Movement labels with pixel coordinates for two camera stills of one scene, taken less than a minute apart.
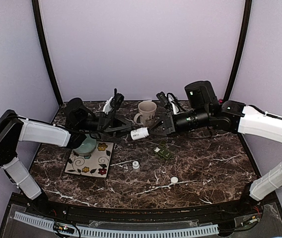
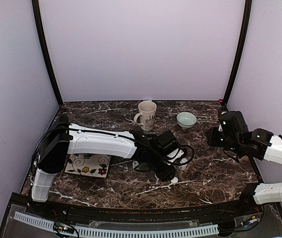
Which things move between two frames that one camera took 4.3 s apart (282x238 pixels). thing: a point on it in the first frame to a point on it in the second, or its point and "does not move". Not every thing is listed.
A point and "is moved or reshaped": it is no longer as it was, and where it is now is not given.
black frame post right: x=246 y=24 does not move
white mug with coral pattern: x=147 y=109 does not move
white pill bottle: x=139 y=133 is moved or reshaped
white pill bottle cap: x=174 y=180 does not move
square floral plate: x=98 y=163 does not move
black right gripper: x=169 y=123 to x=212 y=139
